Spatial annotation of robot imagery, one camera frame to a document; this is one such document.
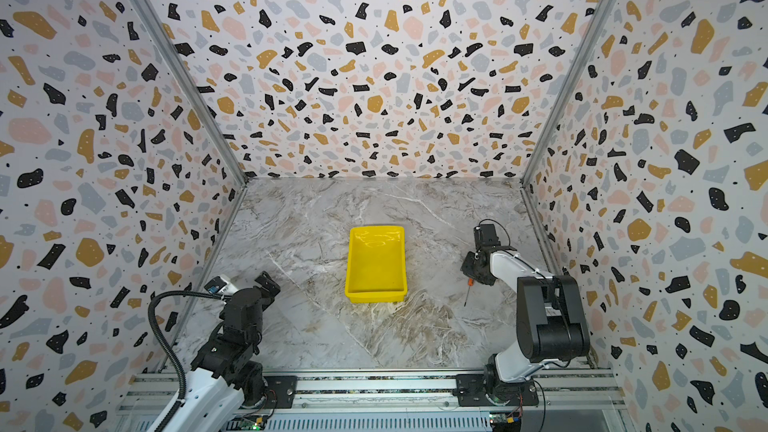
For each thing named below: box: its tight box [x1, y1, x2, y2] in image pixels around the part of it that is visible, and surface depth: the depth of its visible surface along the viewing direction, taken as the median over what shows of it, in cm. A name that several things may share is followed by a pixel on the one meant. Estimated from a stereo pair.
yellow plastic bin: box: [344, 226, 408, 303], surface depth 95 cm
